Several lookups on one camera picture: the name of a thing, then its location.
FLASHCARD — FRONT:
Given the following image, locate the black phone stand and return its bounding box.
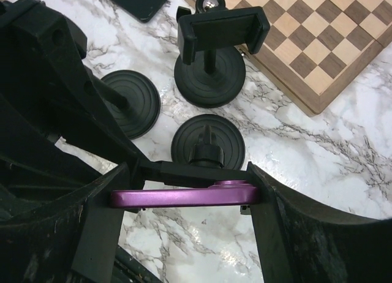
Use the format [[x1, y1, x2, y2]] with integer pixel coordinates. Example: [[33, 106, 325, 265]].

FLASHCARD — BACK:
[[131, 113, 251, 216], [174, 0, 270, 108], [45, 69, 161, 145]]

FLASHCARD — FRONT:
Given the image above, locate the black phone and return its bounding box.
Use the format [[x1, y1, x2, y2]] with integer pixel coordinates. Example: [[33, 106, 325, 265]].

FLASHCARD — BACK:
[[110, 0, 167, 23]]

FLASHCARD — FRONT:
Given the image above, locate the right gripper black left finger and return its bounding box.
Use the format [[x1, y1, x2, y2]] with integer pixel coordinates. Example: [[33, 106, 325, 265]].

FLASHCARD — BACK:
[[1, 164, 129, 282]]

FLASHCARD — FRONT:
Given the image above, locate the red-edged phone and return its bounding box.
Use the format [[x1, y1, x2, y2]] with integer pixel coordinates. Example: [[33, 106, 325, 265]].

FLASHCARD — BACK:
[[109, 180, 260, 209]]

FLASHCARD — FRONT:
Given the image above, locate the wooden chessboard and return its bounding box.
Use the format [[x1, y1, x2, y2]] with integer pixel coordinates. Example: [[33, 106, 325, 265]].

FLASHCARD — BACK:
[[225, 0, 391, 115]]

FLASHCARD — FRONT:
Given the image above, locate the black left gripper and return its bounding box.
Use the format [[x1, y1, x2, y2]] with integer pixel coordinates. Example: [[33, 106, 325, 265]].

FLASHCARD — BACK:
[[0, 0, 145, 222]]

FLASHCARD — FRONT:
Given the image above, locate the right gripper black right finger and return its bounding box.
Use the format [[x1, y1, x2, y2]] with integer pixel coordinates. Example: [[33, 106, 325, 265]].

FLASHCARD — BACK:
[[247, 163, 391, 282]]

